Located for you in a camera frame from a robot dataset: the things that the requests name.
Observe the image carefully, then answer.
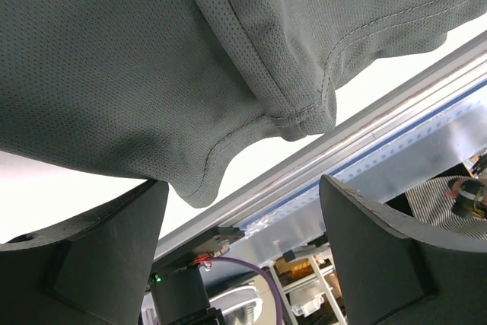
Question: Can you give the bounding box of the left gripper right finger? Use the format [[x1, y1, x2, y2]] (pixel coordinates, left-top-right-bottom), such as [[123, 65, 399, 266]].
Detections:
[[319, 175, 486, 324]]

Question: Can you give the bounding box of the black handheld controller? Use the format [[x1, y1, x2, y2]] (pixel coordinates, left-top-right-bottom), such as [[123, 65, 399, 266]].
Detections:
[[451, 179, 486, 220]]

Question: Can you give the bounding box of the grey t shirt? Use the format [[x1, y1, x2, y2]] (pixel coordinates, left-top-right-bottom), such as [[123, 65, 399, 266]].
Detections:
[[1, 0, 486, 208]]

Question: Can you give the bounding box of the aluminium mounting rail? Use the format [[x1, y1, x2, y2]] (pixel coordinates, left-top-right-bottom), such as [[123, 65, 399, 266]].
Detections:
[[154, 33, 486, 259]]

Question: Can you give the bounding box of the striped cloth in background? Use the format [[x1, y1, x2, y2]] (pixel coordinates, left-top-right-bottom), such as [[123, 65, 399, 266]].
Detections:
[[405, 176, 486, 241]]

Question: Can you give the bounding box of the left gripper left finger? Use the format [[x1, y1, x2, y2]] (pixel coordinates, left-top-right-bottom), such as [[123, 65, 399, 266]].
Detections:
[[1, 180, 169, 324]]

